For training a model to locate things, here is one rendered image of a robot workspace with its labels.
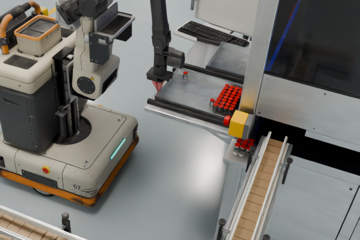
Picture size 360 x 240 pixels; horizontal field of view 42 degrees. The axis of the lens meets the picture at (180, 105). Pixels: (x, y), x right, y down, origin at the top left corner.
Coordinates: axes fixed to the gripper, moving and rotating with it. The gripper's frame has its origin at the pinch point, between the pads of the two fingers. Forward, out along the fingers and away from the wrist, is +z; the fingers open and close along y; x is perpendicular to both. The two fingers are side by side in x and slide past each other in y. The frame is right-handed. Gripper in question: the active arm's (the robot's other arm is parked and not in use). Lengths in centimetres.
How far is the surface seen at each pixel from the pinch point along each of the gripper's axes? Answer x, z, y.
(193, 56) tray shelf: 38.2, 2.4, 2.6
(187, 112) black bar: -8.4, 0.7, 16.7
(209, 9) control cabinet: 92, 1, -7
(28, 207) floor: -19, 90, -68
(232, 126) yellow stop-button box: -22.1, -9.9, 38.5
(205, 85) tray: 16.2, 2.2, 16.3
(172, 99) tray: -1.1, 2.2, 6.8
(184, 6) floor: 271, 90, -84
